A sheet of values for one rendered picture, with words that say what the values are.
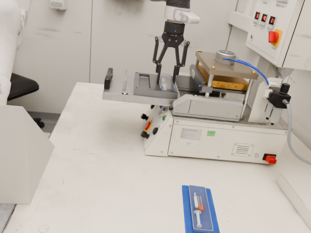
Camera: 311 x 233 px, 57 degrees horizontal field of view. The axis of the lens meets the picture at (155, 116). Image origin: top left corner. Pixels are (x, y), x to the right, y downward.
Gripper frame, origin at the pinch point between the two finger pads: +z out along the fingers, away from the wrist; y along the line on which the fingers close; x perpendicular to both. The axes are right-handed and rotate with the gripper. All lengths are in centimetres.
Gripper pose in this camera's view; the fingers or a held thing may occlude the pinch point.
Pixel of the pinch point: (166, 74)
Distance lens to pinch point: 114.2
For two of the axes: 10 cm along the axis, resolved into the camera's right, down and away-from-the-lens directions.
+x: 0.4, 4.4, -9.0
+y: -9.9, -1.1, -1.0
